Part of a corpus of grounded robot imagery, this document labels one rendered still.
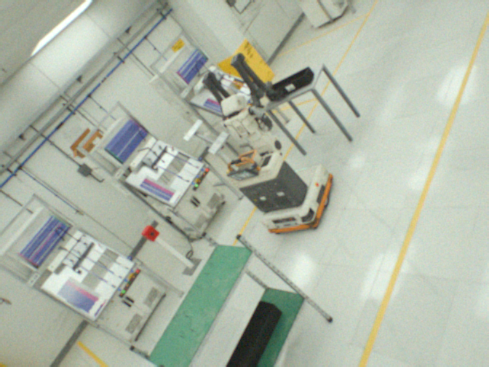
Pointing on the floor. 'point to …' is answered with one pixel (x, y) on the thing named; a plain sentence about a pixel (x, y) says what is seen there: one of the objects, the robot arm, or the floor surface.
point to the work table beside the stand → (317, 100)
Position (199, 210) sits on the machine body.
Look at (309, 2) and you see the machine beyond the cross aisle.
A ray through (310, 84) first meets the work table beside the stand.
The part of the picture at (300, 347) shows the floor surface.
